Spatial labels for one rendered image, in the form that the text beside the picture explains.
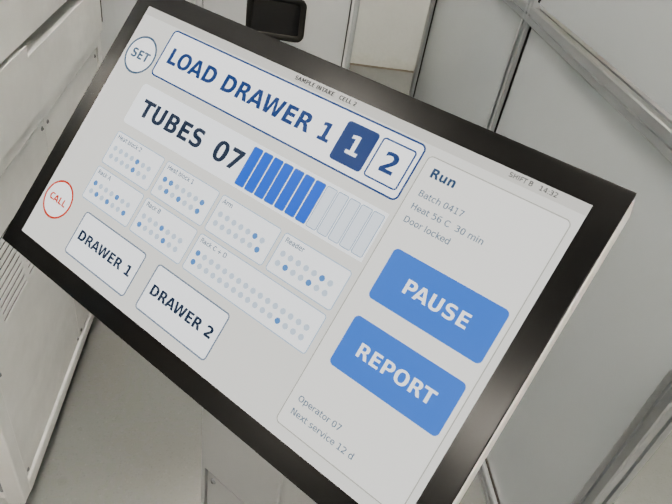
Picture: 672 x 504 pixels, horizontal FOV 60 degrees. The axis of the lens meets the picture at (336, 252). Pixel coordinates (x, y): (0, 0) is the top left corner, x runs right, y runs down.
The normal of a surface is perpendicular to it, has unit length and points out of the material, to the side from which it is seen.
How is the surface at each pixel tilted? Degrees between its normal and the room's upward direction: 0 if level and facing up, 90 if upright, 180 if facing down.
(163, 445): 0
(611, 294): 90
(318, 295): 50
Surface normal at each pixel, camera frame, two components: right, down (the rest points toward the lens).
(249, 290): -0.37, -0.19
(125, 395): 0.15, -0.79
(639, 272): -0.99, -0.08
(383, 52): 0.06, 0.61
